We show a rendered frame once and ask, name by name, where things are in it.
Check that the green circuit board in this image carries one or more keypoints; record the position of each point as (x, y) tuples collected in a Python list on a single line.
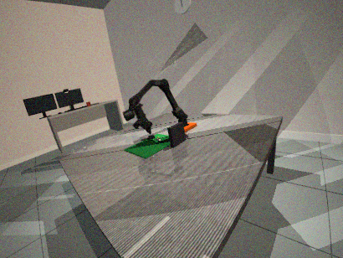
[(148, 147)]

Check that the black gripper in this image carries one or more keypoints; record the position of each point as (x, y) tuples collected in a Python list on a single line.
[(145, 123)]

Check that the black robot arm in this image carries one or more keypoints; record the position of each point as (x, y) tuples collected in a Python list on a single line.
[(136, 110)]

